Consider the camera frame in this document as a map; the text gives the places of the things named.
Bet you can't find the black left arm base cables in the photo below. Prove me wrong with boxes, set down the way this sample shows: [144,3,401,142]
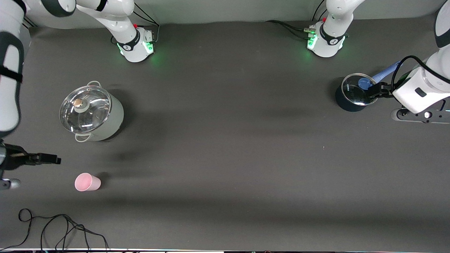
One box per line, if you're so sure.
[265,6,329,40]

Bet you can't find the black arm base cables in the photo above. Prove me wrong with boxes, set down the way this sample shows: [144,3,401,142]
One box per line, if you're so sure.
[265,6,329,40]
[111,4,161,45]

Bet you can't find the dark grey table mat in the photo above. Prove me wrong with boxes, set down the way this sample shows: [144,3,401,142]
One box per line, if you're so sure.
[0,12,450,252]

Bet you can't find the dark blue saucepan, blue handle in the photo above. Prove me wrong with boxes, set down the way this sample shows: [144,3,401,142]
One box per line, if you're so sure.
[335,61,403,112]

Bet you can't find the glass saucepan lid, blue knob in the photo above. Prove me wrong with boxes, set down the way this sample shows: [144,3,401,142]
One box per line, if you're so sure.
[342,73,379,106]

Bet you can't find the glass pot lid, wooden knob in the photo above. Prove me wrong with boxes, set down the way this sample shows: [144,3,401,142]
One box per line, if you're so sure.
[59,85,112,134]

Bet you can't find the grey-green pot with handles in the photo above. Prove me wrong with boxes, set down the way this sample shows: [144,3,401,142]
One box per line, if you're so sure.
[59,80,124,143]

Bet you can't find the black right arm base cables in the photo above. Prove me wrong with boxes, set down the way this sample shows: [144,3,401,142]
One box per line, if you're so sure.
[111,4,161,45]

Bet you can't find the thin black loose cable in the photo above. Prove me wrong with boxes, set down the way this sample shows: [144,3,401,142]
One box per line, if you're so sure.
[0,208,109,252]

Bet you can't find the pink plastic cup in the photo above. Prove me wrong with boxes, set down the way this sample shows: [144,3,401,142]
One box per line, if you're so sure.
[75,173,102,192]

